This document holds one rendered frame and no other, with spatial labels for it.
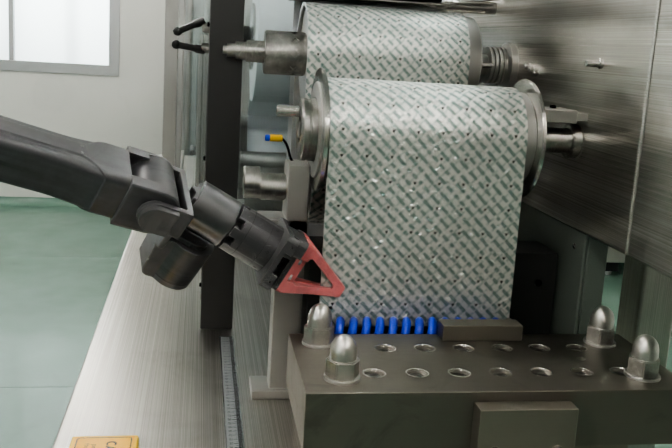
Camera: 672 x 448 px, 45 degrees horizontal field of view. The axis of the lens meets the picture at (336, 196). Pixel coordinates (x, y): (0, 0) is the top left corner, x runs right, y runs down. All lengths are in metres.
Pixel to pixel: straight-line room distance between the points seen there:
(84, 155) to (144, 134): 5.68
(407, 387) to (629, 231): 0.31
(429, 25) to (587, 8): 0.24
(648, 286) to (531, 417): 0.47
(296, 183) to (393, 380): 0.30
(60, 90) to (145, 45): 0.72
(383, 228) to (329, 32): 0.33
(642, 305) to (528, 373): 0.41
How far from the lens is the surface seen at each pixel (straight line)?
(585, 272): 1.07
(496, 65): 1.27
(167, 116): 1.94
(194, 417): 1.03
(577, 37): 1.10
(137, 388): 1.11
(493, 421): 0.82
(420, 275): 0.98
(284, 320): 1.05
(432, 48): 1.19
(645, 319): 1.27
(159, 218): 0.86
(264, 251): 0.91
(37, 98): 6.60
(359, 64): 1.16
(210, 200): 0.90
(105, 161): 0.86
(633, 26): 0.98
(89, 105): 6.55
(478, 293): 1.01
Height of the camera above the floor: 1.35
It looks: 10 degrees down
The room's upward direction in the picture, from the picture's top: 4 degrees clockwise
